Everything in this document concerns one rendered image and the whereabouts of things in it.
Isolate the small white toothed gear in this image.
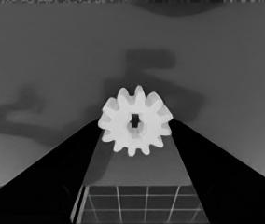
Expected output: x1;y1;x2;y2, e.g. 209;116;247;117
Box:
97;85;174;158

